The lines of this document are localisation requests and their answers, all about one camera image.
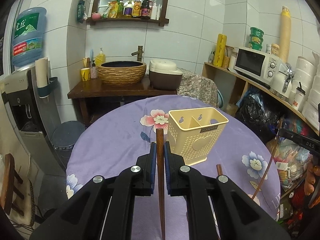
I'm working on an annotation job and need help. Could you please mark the tall paper cup stack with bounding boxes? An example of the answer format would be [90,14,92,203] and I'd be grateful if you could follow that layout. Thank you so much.
[279,6,291,63]

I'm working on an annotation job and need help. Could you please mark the round grey stool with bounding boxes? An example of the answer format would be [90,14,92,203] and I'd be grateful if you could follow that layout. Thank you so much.
[52,121,86,151]

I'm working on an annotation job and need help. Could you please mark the black garbage bag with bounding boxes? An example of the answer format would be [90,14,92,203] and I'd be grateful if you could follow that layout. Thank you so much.
[235,87,285,143]

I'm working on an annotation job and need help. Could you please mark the yellow cup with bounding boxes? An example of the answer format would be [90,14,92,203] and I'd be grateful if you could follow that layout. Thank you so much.
[80,68,91,82]

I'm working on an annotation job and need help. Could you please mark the blue water jug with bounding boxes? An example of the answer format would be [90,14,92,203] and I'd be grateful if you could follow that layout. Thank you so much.
[11,7,47,68]

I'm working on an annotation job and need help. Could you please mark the white brown rice cooker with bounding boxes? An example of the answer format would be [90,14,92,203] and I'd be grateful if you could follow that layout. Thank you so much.
[149,59,183,90]

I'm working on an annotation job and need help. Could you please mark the colourful snack bag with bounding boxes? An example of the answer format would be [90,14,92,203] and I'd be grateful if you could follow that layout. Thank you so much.
[266,139,312,191]

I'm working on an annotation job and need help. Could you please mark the white electric kettle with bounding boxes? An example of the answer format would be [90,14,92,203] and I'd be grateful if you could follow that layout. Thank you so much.
[270,61,294,101]

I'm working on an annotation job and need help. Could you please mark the white microwave oven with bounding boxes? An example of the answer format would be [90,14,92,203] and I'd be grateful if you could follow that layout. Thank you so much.
[234,48,280,89]

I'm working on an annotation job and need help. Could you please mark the floral cloth covered item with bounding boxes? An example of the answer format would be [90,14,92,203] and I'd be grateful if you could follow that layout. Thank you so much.
[177,69,218,107]

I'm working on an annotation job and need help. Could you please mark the purple floral tablecloth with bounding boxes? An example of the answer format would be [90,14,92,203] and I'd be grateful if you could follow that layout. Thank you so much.
[66,94,282,240]

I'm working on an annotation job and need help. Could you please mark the water dispenser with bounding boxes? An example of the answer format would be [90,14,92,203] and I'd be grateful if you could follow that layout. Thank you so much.
[4,67,60,175]

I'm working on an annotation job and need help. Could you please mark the brown wooden chopstick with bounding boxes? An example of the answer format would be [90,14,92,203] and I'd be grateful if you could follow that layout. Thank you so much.
[156,128,165,240]
[251,117,284,200]

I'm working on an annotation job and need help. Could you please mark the right hand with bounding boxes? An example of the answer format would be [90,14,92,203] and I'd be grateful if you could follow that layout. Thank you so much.
[304,162,320,196]

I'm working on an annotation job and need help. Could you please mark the yellow chopstick box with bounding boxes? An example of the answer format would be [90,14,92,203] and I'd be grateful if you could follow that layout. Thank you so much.
[213,34,227,67]

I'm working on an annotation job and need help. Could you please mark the yellow soap bottle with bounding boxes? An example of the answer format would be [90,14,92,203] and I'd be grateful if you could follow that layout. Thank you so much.
[95,48,106,66]

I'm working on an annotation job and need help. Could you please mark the green instant noodle cups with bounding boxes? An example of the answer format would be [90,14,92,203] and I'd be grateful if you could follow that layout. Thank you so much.
[248,27,264,51]

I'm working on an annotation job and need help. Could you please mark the wooden wall shelf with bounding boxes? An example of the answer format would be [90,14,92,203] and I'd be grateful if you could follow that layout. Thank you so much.
[202,62,319,135]

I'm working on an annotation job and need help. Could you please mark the bronze faucet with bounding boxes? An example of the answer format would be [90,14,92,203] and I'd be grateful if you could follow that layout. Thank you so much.
[131,46,144,62]

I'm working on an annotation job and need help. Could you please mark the woven basin sink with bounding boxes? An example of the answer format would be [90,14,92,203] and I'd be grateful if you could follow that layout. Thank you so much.
[97,61,146,86]

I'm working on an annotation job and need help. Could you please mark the wooden framed mirror shelf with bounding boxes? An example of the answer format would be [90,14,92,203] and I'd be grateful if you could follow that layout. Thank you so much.
[88,0,169,27]

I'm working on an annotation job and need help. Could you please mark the dark wooden sink table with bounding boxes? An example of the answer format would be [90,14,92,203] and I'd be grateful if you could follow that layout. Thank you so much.
[67,76,177,127]

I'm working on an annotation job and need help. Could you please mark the cream plastic cutlery holder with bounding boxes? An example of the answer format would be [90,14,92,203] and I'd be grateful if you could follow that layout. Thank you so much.
[167,107,229,166]

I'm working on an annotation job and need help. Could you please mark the wooden chair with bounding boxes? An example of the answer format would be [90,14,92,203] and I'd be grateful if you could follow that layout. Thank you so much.
[1,153,35,227]

